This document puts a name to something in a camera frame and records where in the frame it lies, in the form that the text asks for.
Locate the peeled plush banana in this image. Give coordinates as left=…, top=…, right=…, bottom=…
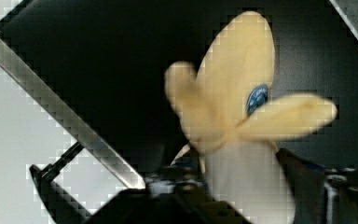
left=165, top=11, right=337, bottom=224

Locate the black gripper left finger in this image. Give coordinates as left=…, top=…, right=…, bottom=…
left=83, top=149, right=251, bottom=224

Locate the toaster oven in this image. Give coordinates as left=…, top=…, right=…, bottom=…
left=0, top=0, right=358, bottom=224

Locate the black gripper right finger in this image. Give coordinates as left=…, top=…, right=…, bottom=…
left=276, top=148, right=358, bottom=224

